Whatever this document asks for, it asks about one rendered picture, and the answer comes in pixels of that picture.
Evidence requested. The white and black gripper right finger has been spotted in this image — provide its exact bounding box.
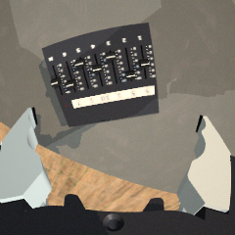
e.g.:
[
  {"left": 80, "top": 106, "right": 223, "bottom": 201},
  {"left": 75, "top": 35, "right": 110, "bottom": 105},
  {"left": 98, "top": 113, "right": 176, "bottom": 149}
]
[{"left": 177, "top": 116, "right": 235, "bottom": 235}]

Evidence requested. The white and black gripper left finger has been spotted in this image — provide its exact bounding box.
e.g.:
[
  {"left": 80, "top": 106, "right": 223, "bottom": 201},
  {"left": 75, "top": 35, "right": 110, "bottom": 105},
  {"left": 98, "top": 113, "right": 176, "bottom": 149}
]
[{"left": 0, "top": 107, "right": 52, "bottom": 235}]

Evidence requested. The black lighting desk panel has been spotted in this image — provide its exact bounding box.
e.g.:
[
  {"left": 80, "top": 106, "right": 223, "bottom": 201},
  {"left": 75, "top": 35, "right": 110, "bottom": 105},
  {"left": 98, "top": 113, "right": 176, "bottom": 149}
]
[{"left": 42, "top": 23, "right": 159, "bottom": 127}]

